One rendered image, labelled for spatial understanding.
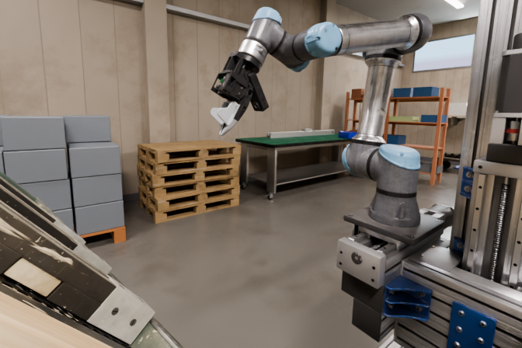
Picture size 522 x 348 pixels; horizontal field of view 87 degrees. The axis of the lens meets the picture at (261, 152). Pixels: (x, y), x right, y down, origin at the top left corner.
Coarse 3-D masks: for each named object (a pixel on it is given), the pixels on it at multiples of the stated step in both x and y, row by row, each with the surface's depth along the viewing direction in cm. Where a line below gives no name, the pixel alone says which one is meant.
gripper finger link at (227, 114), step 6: (234, 102) 70; (222, 108) 69; (228, 108) 70; (234, 108) 71; (222, 114) 69; (228, 114) 70; (234, 114) 70; (222, 120) 70; (228, 120) 70; (234, 120) 70; (228, 126) 70; (222, 132) 71
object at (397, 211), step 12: (384, 192) 85; (372, 204) 90; (384, 204) 84; (396, 204) 82; (408, 204) 82; (372, 216) 87; (384, 216) 83; (396, 216) 82; (408, 216) 82; (420, 216) 84
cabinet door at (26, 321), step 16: (0, 304) 29; (16, 304) 31; (0, 320) 27; (16, 320) 28; (32, 320) 31; (48, 320) 34; (0, 336) 25; (16, 336) 26; (32, 336) 29; (48, 336) 30; (64, 336) 33; (80, 336) 37
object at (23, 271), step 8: (16, 264) 42; (24, 264) 43; (32, 264) 44; (8, 272) 41; (16, 272) 42; (24, 272) 43; (32, 272) 44; (40, 272) 44; (16, 280) 42; (24, 280) 43; (32, 280) 44; (40, 280) 45; (48, 280) 45; (56, 280) 46; (32, 288) 44; (40, 288) 45; (48, 288) 46
